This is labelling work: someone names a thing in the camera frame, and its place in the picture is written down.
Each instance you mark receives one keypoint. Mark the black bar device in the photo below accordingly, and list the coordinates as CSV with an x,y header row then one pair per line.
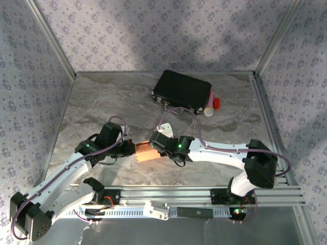
x,y
195,212

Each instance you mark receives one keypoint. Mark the circuit board with green light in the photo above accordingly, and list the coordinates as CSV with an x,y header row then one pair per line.
x,y
237,213

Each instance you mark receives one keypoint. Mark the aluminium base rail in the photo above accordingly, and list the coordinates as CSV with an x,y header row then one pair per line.
x,y
178,194

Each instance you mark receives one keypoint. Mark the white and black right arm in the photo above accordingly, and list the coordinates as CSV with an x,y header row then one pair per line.
x,y
260,163

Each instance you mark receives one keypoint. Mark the aluminium side rail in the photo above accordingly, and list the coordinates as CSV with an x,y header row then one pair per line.
x,y
268,114
60,122

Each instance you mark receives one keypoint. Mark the orange cloth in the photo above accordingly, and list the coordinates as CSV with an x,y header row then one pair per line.
x,y
146,153

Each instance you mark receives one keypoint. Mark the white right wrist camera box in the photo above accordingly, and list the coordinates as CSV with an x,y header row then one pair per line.
x,y
166,128

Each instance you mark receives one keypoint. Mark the white plastic bracket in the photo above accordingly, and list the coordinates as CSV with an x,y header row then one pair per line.
x,y
155,210

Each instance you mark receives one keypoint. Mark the aluminium corner post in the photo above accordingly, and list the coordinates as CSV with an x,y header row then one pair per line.
x,y
278,38
51,38

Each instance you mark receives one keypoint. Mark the pink microphone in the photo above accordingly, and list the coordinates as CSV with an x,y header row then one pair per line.
x,y
209,111

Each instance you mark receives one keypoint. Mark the black hard case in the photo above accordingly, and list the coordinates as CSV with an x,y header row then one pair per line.
x,y
182,89

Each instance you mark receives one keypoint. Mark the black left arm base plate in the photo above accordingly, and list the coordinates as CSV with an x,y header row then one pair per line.
x,y
112,197

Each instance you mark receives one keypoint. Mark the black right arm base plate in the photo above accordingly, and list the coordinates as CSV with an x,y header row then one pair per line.
x,y
219,195

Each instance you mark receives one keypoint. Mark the red block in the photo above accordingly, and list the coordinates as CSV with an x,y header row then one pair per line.
x,y
217,103

